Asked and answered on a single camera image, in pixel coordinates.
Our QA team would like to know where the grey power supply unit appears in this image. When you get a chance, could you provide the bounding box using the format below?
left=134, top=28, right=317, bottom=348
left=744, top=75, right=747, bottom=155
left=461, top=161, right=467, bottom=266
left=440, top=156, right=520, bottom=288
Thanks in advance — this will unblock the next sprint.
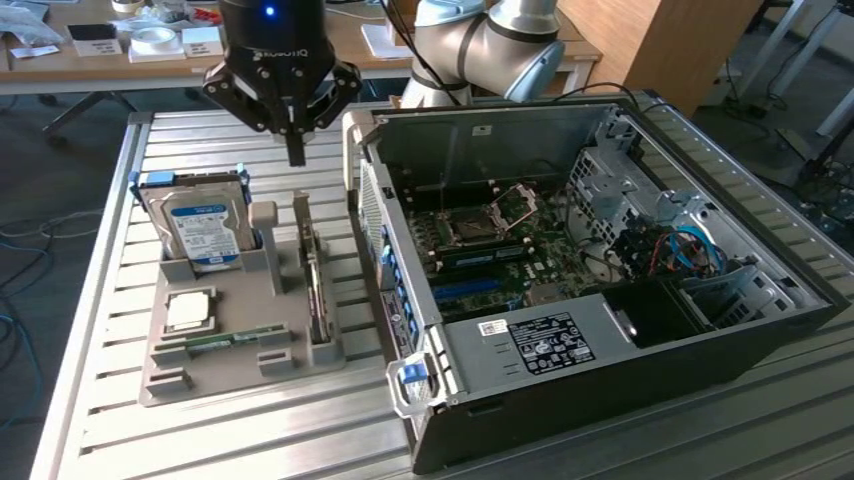
left=439, top=294, right=635, bottom=396

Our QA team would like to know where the black and white box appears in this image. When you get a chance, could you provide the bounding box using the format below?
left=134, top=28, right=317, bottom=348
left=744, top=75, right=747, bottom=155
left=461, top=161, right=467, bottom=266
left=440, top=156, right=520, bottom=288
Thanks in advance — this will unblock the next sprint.
left=65, top=23, right=124, bottom=58

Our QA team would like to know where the white floor cable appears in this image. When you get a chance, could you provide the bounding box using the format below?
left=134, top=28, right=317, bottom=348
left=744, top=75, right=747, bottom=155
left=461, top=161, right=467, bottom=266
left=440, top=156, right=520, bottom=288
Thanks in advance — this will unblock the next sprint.
left=0, top=208, right=102, bottom=240

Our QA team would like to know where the small white box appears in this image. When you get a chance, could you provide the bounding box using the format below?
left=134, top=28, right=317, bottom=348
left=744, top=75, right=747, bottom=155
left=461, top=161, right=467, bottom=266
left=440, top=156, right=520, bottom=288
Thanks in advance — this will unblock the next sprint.
left=180, top=25, right=224, bottom=58

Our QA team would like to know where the graphics card with metal bracket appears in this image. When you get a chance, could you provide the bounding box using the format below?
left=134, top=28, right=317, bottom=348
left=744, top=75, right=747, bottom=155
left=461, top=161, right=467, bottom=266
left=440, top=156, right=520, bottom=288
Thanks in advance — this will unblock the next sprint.
left=291, top=189, right=335, bottom=347

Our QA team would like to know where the hard disk with blue caddy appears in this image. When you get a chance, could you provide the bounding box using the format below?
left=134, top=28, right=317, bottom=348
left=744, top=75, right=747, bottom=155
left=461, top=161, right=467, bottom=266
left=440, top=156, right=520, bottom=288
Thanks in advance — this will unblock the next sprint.
left=129, top=164, right=265, bottom=274

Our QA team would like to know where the metal disk bay cage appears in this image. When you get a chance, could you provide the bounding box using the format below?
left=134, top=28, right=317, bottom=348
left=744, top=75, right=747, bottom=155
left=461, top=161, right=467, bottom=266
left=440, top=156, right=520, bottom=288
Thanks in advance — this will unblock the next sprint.
left=569, top=147, right=646, bottom=246

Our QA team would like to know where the white tape roll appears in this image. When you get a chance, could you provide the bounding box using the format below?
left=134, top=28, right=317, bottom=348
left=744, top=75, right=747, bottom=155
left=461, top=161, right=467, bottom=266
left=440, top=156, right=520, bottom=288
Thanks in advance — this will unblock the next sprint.
left=132, top=26, right=179, bottom=47

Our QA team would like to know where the installed RAM stick with label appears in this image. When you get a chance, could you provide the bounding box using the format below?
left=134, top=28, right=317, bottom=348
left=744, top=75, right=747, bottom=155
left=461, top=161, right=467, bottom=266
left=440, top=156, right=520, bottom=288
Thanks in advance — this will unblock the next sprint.
left=436, top=244, right=528, bottom=269

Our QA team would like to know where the metal socket cover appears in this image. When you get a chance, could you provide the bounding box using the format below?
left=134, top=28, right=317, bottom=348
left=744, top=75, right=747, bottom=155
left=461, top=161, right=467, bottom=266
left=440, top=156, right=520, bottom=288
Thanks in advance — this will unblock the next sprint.
left=489, top=183, right=543, bottom=232

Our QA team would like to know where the silver CPU chip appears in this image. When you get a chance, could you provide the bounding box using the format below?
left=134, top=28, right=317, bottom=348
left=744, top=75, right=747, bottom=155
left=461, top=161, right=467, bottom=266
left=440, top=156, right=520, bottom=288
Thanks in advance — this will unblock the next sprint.
left=162, top=292, right=216, bottom=332

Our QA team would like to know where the grey parts rack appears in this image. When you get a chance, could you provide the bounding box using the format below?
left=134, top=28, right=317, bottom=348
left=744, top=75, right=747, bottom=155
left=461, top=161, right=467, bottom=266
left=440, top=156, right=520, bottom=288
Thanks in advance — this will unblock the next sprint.
left=136, top=199, right=349, bottom=409

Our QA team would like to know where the flat white box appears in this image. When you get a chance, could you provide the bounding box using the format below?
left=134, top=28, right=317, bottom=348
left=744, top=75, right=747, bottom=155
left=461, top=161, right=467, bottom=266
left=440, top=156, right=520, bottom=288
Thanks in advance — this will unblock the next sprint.
left=126, top=38, right=188, bottom=64

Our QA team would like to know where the white paper card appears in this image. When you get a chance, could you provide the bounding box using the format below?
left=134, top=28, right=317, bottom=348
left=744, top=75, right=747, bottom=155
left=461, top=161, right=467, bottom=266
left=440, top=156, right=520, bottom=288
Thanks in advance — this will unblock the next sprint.
left=8, top=44, right=62, bottom=60

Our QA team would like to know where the green motherboard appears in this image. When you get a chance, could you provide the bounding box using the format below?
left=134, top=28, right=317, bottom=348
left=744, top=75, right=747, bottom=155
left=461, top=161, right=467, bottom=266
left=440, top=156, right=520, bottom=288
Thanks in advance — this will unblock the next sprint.
left=405, top=184, right=601, bottom=312

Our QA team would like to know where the blue floor cable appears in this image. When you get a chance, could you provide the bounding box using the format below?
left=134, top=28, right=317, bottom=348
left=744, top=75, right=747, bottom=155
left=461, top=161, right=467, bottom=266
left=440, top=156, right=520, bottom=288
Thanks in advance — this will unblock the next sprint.
left=0, top=239, right=49, bottom=432

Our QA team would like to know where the CPU socket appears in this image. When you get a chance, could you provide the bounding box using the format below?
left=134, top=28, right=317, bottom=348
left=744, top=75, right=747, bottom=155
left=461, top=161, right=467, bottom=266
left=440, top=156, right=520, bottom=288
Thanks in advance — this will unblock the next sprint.
left=439, top=207, right=512, bottom=249

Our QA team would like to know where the clear plastic bag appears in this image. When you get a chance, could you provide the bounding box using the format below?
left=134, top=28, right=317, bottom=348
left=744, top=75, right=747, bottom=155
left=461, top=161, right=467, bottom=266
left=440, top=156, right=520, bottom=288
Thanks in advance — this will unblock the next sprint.
left=0, top=0, right=65, bottom=49

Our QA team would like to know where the wooden desk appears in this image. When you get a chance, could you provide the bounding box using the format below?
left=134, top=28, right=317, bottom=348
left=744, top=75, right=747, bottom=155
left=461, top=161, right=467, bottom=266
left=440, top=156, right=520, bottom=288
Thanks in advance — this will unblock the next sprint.
left=0, top=0, right=601, bottom=97

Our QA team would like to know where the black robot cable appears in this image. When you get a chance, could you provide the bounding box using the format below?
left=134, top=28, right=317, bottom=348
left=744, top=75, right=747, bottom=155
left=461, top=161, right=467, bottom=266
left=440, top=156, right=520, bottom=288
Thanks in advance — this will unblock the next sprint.
left=381, top=0, right=469, bottom=107

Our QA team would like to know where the white paper stack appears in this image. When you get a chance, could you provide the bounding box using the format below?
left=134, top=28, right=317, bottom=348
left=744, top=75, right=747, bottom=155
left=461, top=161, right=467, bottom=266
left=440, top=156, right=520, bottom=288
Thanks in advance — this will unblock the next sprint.
left=359, top=22, right=416, bottom=61

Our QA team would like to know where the green RAM stick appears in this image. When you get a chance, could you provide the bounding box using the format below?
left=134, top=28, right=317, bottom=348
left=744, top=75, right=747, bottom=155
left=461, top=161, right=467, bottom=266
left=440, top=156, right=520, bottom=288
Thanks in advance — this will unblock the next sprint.
left=185, top=324, right=288, bottom=352

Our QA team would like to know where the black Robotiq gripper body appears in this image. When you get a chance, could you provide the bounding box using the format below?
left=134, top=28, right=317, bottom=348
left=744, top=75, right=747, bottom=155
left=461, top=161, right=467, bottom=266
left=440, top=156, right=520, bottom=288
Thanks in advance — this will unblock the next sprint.
left=219, top=0, right=339, bottom=104

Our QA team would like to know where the blue expansion slot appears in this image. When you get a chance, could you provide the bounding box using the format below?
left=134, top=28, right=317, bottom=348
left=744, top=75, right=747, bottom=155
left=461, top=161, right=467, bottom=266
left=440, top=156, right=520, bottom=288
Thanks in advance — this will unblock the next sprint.
left=431, top=278, right=503, bottom=302

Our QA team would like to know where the open black PC case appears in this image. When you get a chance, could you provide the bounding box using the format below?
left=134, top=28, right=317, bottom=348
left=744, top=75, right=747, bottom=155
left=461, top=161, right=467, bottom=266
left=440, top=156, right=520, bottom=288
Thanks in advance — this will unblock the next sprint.
left=340, top=89, right=854, bottom=476

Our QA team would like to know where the blue wire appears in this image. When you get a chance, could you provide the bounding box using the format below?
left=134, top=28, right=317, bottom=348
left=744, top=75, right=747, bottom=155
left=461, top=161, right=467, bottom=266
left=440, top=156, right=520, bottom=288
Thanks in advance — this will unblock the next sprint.
left=666, top=227, right=730, bottom=275
left=668, top=238, right=699, bottom=274

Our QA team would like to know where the wooden cabinet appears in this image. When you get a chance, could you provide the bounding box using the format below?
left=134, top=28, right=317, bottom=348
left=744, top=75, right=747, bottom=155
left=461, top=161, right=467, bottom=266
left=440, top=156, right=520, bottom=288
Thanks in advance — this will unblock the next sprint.
left=556, top=0, right=766, bottom=117

